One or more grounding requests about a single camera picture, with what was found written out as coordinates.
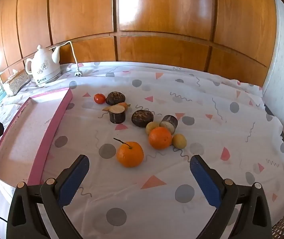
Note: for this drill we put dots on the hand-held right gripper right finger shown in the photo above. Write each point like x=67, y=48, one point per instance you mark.
x=204, y=179

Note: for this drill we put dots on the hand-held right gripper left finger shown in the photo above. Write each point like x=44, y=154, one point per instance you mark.
x=72, y=186

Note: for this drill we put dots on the pink shallow tray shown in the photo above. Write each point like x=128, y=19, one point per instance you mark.
x=29, y=134

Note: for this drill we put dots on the stemless orange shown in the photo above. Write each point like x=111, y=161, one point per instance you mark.
x=159, y=138

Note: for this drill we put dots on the orange with stem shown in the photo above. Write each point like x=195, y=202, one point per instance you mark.
x=130, y=155

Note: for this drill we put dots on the dark brown taro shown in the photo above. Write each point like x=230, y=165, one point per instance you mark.
x=115, y=99
x=142, y=119

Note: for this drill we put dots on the red tomato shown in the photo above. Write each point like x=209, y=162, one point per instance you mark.
x=99, y=98

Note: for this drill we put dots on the orange carrot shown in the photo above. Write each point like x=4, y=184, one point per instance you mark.
x=124, y=105

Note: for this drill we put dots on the silver embossed tissue box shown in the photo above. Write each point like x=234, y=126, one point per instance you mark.
x=17, y=83

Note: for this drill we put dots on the white patterned tablecloth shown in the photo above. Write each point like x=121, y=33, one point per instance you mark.
x=206, y=99

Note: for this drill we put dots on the white ceramic electric kettle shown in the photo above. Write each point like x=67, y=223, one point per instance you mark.
x=43, y=67

